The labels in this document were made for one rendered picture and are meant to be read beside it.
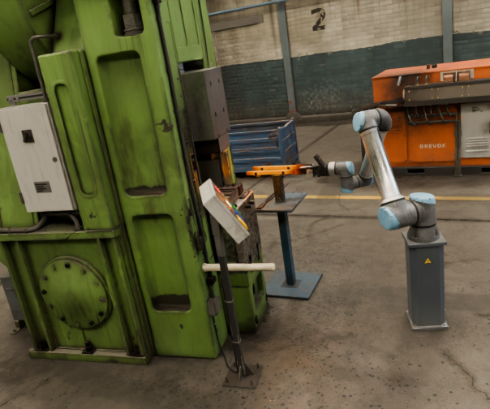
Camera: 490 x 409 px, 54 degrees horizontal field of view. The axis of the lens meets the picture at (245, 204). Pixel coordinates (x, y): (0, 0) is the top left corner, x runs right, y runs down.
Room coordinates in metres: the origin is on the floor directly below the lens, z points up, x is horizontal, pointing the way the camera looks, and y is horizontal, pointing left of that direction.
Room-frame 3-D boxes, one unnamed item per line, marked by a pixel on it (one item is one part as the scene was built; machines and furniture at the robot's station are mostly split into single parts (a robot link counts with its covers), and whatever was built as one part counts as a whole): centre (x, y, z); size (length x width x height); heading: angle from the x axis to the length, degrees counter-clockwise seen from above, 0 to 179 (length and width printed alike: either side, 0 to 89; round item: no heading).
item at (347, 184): (3.23, -0.74, 0.85); 0.12 x 0.09 x 0.12; 106
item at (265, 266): (2.64, 0.09, 0.62); 0.44 x 0.05 x 0.05; 71
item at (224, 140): (3.07, 0.26, 1.32); 0.42 x 0.20 x 0.10; 71
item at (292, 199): (3.46, -0.27, 0.71); 0.40 x 0.30 x 0.02; 154
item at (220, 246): (2.45, 0.17, 0.54); 0.04 x 0.04 x 1.08; 71
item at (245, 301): (3.12, 0.25, 0.23); 0.55 x 0.37 x 0.47; 71
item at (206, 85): (3.11, 0.25, 1.56); 0.42 x 0.39 x 0.40; 71
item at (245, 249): (3.12, 0.25, 0.69); 0.56 x 0.38 x 0.45; 71
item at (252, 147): (7.24, -0.26, 0.36); 1.20 x 0.80 x 0.72; 66
